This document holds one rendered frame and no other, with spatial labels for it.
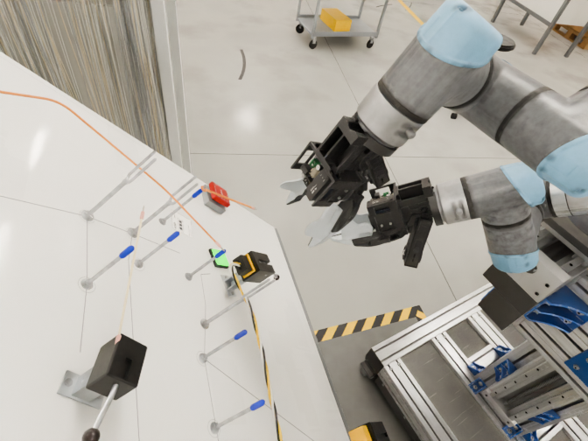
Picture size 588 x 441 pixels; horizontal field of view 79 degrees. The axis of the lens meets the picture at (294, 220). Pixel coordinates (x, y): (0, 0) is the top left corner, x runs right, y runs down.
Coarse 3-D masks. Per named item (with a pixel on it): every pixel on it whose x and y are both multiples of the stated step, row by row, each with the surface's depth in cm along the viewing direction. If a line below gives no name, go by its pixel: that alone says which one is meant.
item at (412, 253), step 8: (416, 224) 64; (424, 224) 63; (416, 232) 64; (424, 232) 64; (408, 240) 70; (416, 240) 65; (424, 240) 65; (408, 248) 68; (416, 248) 66; (408, 256) 68; (416, 256) 67; (408, 264) 69; (416, 264) 68
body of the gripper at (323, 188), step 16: (336, 128) 44; (352, 128) 44; (320, 144) 46; (336, 144) 44; (352, 144) 42; (368, 144) 43; (320, 160) 46; (336, 160) 47; (352, 160) 46; (304, 176) 51; (320, 176) 47; (336, 176) 47; (352, 176) 48; (304, 192) 49; (320, 192) 48; (336, 192) 49; (352, 192) 50
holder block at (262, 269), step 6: (252, 252) 65; (258, 252) 67; (252, 258) 64; (258, 258) 66; (264, 258) 68; (258, 264) 64; (264, 264) 66; (258, 270) 63; (264, 270) 65; (270, 270) 67; (252, 276) 64; (258, 276) 66; (264, 276) 67; (252, 282) 67; (258, 282) 68
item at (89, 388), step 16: (112, 352) 33; (128, 352) 34; (144, 352) 36; (96, 368) 33; (112, 368) 32; (128, 368) 34; (64, 384) 35; (80, 384) 35; (96, 384) 32; (112, 384) 33; (128, 384) 33; (80, 400) 35; (96, 400) 37; (112, 400) 32; (96, 432) 30
